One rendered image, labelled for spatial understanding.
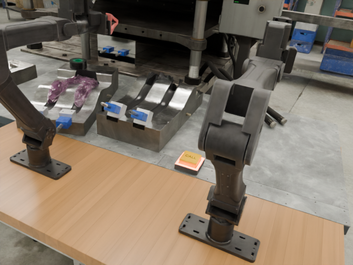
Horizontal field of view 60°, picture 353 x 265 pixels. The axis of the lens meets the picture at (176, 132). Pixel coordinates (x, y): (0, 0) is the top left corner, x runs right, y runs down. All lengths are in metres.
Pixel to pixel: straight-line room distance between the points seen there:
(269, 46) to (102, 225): 0.60
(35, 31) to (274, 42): 0.60
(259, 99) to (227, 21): 1.30
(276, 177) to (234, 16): 0.97
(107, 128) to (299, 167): 0.70
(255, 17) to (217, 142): 1.29
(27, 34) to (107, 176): 0.46
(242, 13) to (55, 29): 1.07
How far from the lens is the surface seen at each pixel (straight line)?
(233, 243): 0.82
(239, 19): 1.76
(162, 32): 1.84
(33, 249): 1.90
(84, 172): 1.01
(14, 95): 0.89
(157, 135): 1.06
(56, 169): 1.03
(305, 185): 1.10
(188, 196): 0.93
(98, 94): 1.31
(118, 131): 1.14
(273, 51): 0.75
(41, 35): 0.92
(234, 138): 0.50
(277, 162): 1.17
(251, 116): 0.49
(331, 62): 4.67
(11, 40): 0.86
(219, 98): 0.50
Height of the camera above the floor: 1.41
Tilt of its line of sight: 30 degrees down
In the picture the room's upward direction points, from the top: 6 degrees clockwise
